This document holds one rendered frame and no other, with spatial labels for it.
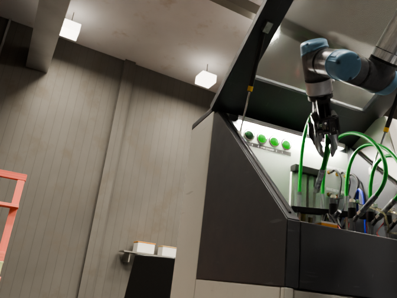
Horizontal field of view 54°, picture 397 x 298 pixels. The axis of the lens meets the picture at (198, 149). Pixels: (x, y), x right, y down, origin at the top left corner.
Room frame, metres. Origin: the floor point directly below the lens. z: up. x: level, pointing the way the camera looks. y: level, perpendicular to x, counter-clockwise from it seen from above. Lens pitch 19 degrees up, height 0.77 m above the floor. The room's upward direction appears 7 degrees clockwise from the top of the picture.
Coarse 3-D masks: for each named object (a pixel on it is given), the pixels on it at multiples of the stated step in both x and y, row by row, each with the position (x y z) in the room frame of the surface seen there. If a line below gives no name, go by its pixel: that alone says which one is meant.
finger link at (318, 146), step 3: (321, 135) 1.10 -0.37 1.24; (315, 138) 1.11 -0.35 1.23; (318, 138) 1.09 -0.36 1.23; (321, 138) 1.11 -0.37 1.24; (315, 141) 1.12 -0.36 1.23; (318, 141) 1.10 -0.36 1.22; (315, 144) 1.12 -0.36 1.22; (318, 144) 1.10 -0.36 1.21; (321, 144) 1.12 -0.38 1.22; (315, 147) 1.13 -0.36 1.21; (318, 147) 1.11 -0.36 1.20; (321, 147) 1.13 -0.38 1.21; (318, 150) 1.12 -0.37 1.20; (321, 150) 1.14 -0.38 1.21; (318, 153) 1.14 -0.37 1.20; (321, 153) 1.14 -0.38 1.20; (321, 156) 1.15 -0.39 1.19
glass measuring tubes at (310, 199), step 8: (296, 168) 1.54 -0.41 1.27; (304, 168) 1.55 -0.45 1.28; (312, 168) 1.57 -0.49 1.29; (296, 176) 1.55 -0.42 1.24; (304, 176) 1.56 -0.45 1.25; (312, 176) 1.57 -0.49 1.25; (296, 184) 1.55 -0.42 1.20; (304, 184) 1.56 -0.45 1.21; (312, 184) 1.57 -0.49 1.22; (296, 192) 1.55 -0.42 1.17; (304, 192) 1.56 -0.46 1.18; (312, 192) 1.57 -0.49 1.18; (296, 200) 1.55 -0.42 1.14; (304, 200) 1.56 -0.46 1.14; (312, 200) 1.57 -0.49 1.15; (304, 216) 1.56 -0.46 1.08; (312, 216) 1.58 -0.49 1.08
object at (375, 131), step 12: (384, 120) 1.52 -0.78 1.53; (396, 120) 1.54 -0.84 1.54; (372, 132) 1.59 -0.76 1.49; (396, 132) 1.52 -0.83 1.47; (360, 144) 1.65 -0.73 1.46; (384, 144) 1.53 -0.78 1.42; (396, 144) 1.49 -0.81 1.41; (372, 156) 1.59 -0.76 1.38; (396, 168) 1.47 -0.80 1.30; (396, 180) 1.47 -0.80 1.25
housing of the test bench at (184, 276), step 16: (208, 112) 1.57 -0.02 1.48; (192, 128) 1.75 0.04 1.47; (208, 128) 1.55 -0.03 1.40; (192, 144) 1.72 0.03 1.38; (208, 144) 1.52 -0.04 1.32; (192, 160) 1.70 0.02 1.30; (208, 160) 1.50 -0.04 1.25; (192, 176) 1.67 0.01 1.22; (192, 192) 1.65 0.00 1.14; (192, 208) 1.62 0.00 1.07; (192, 224) 1.60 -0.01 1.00; (192, 240) 1.58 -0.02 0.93; (176, 256) 1.75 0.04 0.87; (192, 256) 1.56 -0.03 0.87; (176, 272) 1.72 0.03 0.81; (192, 272) 1.54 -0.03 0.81; (176, 288) 1.70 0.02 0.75; (192, 288) 1.52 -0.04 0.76
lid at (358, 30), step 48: (288, 0) 1.08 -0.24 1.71; (336, 0) 1.10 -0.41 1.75; (384, 0) 1.10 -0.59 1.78; (240, 48) 1.25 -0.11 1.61; (288, 48) 1.26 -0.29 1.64; (336, 48) 1.27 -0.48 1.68; (240, 96) 1.42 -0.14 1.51; (288, 96) 1.43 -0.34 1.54; (336, 96) 1.46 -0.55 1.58; (384, 96) 1.45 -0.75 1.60
